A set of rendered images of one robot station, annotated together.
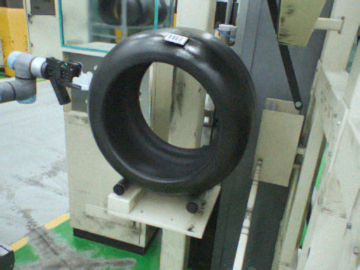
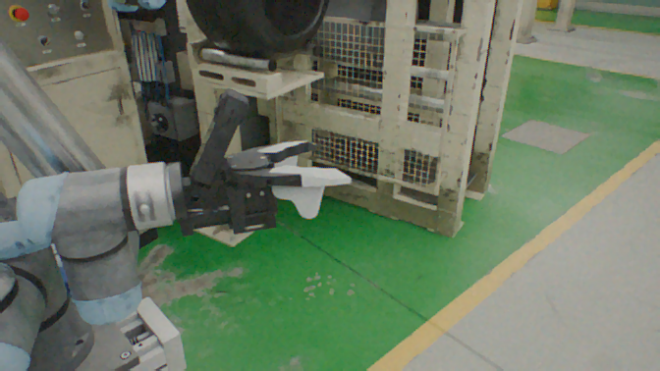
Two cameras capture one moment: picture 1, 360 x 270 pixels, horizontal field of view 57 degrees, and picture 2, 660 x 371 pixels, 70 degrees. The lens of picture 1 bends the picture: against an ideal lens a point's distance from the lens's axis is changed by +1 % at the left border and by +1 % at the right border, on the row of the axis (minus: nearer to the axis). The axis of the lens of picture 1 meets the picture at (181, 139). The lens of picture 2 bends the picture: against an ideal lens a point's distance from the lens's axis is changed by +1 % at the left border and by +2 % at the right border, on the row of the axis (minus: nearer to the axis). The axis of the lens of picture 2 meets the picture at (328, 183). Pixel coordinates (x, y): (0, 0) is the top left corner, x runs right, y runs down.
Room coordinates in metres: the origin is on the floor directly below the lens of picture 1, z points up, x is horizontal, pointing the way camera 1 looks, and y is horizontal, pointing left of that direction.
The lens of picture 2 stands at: (0.35, 1.75, 1.32)
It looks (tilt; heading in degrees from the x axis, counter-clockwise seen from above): 28 degrees down; 287
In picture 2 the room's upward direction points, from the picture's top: straight up
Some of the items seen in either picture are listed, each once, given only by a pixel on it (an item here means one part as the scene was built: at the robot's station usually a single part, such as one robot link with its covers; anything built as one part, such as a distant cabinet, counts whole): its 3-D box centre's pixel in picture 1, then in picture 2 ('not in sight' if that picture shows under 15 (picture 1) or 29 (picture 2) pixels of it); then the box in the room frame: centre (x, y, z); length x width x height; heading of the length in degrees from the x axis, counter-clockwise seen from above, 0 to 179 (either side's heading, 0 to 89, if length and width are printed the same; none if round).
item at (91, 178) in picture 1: (120, 149); (46, 125); (1.95, 0.39, 0.63); 0.56 x 0.41 x 1.27; 74
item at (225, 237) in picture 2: not in sight; (231, 222); (1.42, -0.02, 0.02); 0.27 x 0.27 x 0.04; 74
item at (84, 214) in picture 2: not in sight; (82, 207); (0.75, 1.40, 1.04); 0.11 x 0.08 x 0.09; 34
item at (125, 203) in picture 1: (138, 183); (237, 76); (1.21, 0.17, 0.83); 0.36 x 0.09 x 0.06; 164
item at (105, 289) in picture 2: not in sight; (104, 267); (0.76, 1.38, 0.94); 0.11 x 0.08 x 0.11; 124
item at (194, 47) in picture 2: not in sight; (227, 46); (1.34, -0.02, 0.90); 0.40 x 0.03 x 0.10; 74
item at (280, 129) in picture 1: (276, 140); not in sight; (1.28, -0.39, 1.05); 0.20 x 0.15 x 0.30; 164
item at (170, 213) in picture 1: (169, 198); (261, 78); (1.17, 0.03, 0.80); 0.37 x 0.36 x 0.02; 74
